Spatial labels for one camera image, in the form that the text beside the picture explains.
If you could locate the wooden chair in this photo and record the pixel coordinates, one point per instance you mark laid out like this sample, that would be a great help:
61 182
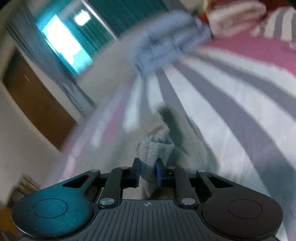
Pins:
26 185

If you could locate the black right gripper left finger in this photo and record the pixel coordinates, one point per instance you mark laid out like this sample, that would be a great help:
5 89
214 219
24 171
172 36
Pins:
106 189

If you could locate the striped pink grey bedsheet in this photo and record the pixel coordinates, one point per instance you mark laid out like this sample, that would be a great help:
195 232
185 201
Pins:
239 91

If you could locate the folded pink white blanket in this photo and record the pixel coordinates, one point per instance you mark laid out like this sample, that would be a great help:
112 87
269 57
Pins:
228 18

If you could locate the window with teal blinds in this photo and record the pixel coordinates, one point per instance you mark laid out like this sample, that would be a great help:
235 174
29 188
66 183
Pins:
77 31

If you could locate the folded light blue duvet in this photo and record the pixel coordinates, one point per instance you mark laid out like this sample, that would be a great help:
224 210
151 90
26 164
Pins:
163 39

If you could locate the grey left curtain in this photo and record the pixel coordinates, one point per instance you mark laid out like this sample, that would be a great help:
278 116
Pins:
23 29

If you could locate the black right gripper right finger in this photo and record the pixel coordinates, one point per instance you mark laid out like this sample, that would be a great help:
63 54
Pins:
190 189

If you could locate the grey pants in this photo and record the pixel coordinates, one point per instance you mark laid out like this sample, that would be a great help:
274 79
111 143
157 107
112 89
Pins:
170 136

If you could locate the brown wooden door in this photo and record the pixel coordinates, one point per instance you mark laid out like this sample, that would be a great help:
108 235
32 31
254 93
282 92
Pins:
36 102

